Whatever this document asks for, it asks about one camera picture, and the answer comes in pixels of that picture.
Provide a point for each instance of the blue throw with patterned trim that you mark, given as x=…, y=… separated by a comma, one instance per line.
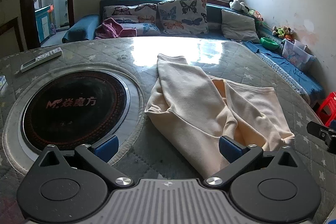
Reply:
x=294, y=74

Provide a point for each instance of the purple cloth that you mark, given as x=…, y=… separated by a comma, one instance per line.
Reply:
x=110, y=28

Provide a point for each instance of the red plastic stool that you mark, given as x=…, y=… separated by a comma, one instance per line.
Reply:
x=328, y=108

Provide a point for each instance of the orange plush toy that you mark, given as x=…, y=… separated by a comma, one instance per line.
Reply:
x=289, y=37

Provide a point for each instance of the white butterfly print bolster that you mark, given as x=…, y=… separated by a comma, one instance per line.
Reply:
x=147, y=28

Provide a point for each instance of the pink green plush toy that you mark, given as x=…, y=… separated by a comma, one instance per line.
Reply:
x=256, y=15

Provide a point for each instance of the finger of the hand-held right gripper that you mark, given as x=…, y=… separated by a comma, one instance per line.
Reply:
x=319, y=130

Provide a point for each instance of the panda plush toy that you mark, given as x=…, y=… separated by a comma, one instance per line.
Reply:
x=237, y=5

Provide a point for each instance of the light blue cabinet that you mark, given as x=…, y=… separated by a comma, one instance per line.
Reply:
x=43, y=23

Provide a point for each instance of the blue sofa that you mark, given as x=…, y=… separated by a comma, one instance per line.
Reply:
x=215, y=14

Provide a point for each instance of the cream pants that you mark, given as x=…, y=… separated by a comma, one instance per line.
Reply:
x=189, y=108

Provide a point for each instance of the blue packet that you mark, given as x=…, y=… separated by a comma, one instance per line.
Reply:
x=2, y=83

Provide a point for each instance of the white remote control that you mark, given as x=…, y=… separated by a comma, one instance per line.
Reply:
x=42, y=58

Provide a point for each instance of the clear plastic storage box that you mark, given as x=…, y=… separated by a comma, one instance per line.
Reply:
x=296, y=56

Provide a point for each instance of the dark wooden door frame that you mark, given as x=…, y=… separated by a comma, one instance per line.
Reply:
x=26, y=3

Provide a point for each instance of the square butterfly print cushion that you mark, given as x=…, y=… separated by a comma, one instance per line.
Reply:
x=183, y=15

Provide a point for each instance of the long butterfly print cushion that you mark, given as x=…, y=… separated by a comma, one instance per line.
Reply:
x=126, y=12

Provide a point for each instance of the brown plush in green shirt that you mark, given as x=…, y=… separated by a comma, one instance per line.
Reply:
x=281, y=31

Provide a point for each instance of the green bowl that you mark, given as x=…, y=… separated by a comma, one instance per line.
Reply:
x=269, y=43

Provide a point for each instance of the round black induction cooker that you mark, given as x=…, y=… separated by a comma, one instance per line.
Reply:
x=73, y=103

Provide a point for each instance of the grey cushion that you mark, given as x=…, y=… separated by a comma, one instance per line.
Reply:
x=239, y=26

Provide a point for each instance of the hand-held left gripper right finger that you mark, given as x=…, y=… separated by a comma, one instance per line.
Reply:
x=231, y=150

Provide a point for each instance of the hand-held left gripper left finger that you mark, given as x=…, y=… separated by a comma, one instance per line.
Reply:
x=106, y=149

